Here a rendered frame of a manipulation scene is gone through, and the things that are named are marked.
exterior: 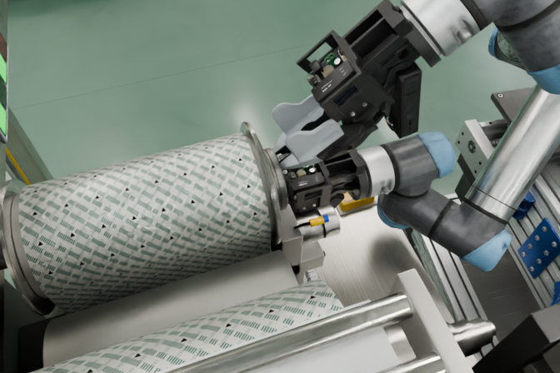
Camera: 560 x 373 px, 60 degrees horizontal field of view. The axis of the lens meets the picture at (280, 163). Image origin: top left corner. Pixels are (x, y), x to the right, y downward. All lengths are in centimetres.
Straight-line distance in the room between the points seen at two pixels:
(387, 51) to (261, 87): 204
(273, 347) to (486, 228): 60
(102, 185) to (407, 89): 33
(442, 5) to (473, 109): 211
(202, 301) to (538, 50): 42
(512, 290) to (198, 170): 143
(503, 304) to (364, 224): 89
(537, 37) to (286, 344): 39
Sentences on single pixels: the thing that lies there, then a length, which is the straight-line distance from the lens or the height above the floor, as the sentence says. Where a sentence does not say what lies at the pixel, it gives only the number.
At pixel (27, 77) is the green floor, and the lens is 289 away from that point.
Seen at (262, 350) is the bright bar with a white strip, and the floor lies 146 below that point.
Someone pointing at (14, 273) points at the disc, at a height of 130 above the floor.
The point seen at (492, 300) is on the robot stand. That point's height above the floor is 21.
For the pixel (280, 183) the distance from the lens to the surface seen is 53.
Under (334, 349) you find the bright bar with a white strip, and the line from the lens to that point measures 28.
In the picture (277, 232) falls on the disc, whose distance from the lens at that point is 52.
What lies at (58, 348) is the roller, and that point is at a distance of 54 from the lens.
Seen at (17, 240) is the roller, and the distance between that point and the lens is 53.
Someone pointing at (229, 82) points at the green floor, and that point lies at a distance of 256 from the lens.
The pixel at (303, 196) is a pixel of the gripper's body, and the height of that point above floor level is 115.
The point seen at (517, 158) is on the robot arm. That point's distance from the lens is 82.
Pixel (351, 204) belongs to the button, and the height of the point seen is 92.
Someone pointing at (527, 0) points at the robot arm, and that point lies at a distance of 51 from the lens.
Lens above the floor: 171
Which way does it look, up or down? 52 degrees down
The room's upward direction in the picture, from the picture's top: straight up
